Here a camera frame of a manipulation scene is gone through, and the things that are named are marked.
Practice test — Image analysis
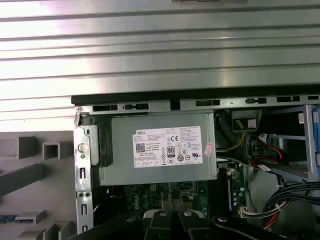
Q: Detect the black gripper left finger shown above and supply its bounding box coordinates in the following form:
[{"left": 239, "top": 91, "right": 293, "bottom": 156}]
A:
[{"left": 66, "top": 189, "right": 175, "bottom": 240}]

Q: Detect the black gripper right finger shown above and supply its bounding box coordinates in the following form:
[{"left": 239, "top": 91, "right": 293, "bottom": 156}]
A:
[{"left": 173, "top": 191, "right": 320, "bottom": 240}]

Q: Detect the green motherboard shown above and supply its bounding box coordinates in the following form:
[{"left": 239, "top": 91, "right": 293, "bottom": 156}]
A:
[{"left": 107, "top": 162, "right": 250, "bottom": 227}]

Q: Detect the grey power supply unit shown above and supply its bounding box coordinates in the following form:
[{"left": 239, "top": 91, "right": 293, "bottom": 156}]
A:
[{"left": 99, "top": 112, "right": 218, "bottom": 187}]

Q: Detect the grey plastic parts rack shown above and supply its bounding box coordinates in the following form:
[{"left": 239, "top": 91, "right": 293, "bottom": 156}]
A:
[{"left": 0, "top": 130, "right": 77, "bottom": 240}]

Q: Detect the black PC case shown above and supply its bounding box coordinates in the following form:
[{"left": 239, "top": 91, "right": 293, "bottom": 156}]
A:
[{"left": 70, "top": 92, "right": 320, "bottom": 240}]

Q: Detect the grey metal drive cage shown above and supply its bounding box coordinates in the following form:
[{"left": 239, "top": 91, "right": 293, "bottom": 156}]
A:
[{"left": 268, "top": 103, "right": 320, "bottom": 185}]

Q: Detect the RAM stick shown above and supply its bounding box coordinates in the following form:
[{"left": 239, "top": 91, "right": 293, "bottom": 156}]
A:
[{"left": 0, "top": 213, "right": 35, "bottom": 225}]

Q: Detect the multicolour power wire bundle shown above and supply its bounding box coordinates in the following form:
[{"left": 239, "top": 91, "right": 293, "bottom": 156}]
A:
[{"left": 238, "top": 203, "right": 283, "bottom": 232}]

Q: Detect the yellow wire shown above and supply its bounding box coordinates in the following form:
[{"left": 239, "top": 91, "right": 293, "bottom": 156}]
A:
[{"left": 216, "top": 119, "right": 247, "bottom": 152}]

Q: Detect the black sleeved cable bundle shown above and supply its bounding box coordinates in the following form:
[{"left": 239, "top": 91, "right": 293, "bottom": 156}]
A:
[{"left": 259, "top": 181, "right": 320, "bottom": 227}]

